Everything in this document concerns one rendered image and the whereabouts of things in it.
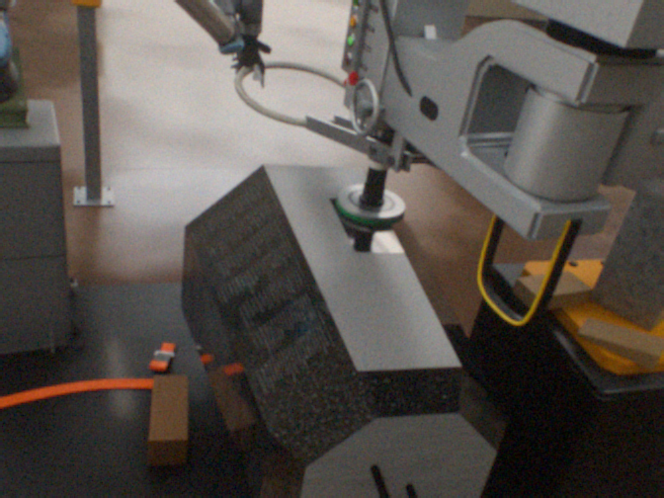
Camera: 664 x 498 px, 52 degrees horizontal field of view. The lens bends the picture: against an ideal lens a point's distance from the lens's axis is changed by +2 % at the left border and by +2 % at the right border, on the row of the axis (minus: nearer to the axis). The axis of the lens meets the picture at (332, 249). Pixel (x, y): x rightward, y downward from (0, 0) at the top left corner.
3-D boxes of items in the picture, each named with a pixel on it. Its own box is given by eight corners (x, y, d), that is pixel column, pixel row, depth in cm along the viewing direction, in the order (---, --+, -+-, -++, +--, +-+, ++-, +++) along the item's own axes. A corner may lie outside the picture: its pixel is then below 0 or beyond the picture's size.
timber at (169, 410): (152, 399, 245) (153, 374, 239) (187, 399, 248) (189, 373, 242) (147, 466, 220) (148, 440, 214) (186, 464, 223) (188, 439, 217)
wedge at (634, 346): (660, 353, 185) (668, 339, 182) (652, 371, 177) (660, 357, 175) (587, 319, 193) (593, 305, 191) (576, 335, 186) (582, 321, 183)
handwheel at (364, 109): (399, 145, 180) (412, 91, 172) (367, 147, 175) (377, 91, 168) (374, 124, 191) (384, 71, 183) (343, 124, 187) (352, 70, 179)
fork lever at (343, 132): (456, 170, 186) (457, 151, 185) (394, 173, 178) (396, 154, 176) (345, 127, 245) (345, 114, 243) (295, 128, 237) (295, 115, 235)
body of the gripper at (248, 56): (231, 62, 260) (232, 31, 253) (247, 57, 266) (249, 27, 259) (245, 69, 257) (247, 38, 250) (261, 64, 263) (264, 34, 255)
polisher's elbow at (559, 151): (539, 157, 153) (570, 71, 143) (614, 195, 141) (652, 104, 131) (482, 168, 143) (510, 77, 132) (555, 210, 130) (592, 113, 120)
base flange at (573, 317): (639, 267, 234) (645, 255, 231) (755, 365, 194) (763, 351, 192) (514, 271, 218) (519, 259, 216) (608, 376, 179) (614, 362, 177)
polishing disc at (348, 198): (328, 189, 216) (328, 185, 216) (387, 188, 224) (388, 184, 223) (352, 221, 200) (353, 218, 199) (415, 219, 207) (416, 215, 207)
